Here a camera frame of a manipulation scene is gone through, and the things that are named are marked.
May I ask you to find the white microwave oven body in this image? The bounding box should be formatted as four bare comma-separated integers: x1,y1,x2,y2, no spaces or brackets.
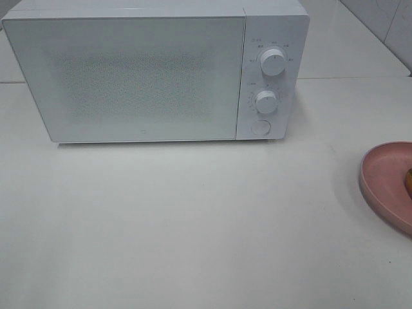
1,1,310,142

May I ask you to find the toy burger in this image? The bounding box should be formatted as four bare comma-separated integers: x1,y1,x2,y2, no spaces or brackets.
404,169,412,198

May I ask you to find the white microwave door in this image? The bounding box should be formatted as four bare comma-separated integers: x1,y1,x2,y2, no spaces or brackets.
4,17,245,143

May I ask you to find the lower white timer knob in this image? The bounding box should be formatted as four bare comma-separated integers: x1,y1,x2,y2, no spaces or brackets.
255,90,278,114

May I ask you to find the upper white power knob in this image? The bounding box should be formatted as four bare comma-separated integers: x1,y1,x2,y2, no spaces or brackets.
258,46,286,77

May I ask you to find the round white door button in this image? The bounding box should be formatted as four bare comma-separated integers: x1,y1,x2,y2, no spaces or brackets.
251,120,271,136

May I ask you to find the pink round plate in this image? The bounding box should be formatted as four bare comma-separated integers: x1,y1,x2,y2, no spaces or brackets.
359,141,411,238

